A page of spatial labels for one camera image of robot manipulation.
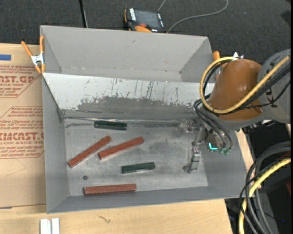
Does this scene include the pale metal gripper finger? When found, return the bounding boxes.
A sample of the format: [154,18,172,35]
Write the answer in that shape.
[179,119,195,133]
[183,147,202,174]

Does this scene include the dark green flat block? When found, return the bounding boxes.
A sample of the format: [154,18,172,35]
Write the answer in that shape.
[94,120,128,131]
[121,161,156,174]

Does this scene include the grey metal bin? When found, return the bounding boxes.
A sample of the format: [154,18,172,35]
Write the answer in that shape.
[40,25,247,214]

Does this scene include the brown cardboard board red print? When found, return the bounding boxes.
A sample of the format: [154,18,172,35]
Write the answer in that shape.
[0,42,47,211]

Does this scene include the red-brown flat block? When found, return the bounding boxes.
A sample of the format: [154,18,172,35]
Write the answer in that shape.
[97,136,145,160]
[67,135,112,168]
[83,183,137,196]

